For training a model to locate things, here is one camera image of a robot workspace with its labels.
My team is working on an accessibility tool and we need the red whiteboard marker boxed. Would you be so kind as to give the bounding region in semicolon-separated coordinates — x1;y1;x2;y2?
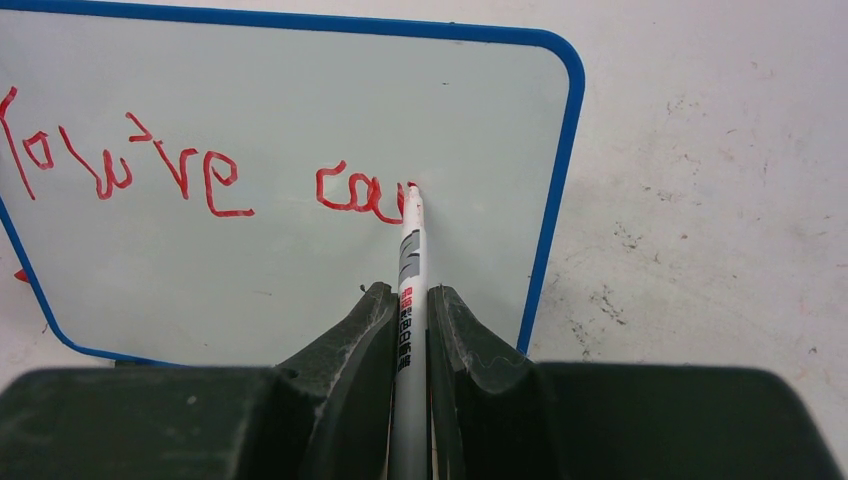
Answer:
388;182;431;479

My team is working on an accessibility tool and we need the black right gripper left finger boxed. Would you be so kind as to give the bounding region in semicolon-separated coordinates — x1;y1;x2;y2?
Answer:
1;282;398;479

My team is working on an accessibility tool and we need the blue-framed whiteboard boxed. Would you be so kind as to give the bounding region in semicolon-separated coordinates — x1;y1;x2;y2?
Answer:
1;1;585;365

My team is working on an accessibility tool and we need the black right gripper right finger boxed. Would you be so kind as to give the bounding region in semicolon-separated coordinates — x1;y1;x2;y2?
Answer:
428;286;842;479

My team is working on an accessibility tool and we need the red marker cap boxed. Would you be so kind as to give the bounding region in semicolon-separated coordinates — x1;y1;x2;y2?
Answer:
14;269;29;283

